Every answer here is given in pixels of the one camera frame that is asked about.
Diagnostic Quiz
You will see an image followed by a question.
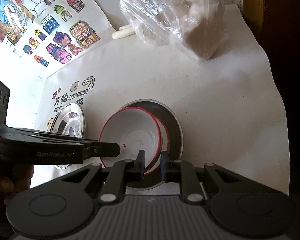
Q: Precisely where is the deep steel bowl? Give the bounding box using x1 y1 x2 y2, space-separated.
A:
123 99 184 191

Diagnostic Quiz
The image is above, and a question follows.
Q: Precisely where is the white bowl red rim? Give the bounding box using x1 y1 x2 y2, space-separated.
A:
145 116 170 176
99 107 162 172

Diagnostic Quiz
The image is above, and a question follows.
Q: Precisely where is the shiny steel plate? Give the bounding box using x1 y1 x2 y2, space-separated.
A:
49 102 87 170

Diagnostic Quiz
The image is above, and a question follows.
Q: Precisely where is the person's left hand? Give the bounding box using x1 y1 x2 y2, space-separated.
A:
0 165 34 205

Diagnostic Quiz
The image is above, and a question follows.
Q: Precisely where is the front white rolled stick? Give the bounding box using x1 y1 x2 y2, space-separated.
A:
111 27 135 40

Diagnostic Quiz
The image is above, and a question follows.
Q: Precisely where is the white rolled stick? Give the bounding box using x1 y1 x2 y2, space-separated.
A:
111 27 135 40
119 24 130 30

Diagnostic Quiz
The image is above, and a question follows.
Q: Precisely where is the houses drawing paper sheet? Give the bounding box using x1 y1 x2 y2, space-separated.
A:
15 0 115 77

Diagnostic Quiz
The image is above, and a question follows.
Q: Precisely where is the rear white rolled stick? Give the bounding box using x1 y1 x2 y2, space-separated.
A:
119 24 130 30

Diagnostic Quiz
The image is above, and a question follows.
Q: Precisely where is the plastic bag of buns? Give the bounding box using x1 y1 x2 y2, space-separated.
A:
120 0 226 60

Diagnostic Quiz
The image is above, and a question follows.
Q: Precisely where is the wooden furniture edge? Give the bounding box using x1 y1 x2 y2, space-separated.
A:
242 0 265 37

